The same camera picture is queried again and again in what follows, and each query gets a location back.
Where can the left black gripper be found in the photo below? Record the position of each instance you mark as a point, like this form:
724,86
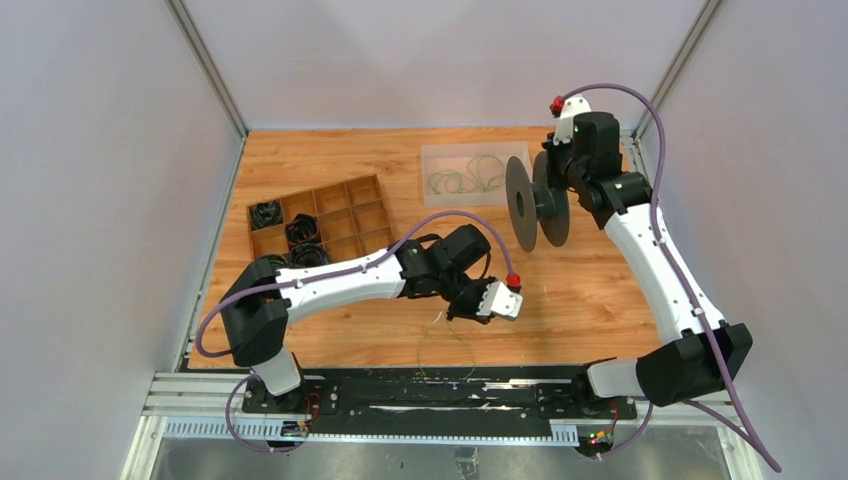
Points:
471,313

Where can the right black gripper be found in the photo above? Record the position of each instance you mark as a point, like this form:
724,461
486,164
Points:
555,180

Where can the dark grey spool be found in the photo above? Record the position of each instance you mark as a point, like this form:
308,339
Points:
534,202

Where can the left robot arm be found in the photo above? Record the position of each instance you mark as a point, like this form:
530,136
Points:
265,301

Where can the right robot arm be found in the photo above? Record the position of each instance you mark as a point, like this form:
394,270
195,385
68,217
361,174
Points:
700,352

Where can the translucent plastic bin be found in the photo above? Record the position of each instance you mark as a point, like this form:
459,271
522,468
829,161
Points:
468,175

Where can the wooden compartment tray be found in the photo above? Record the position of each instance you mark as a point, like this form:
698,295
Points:
347,219

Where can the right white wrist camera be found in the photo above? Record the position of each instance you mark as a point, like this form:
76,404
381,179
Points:
564,111

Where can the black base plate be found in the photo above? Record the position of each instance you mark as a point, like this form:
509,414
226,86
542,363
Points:
440,403

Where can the aluminium frame rail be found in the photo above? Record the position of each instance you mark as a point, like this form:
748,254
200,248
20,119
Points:
192,427

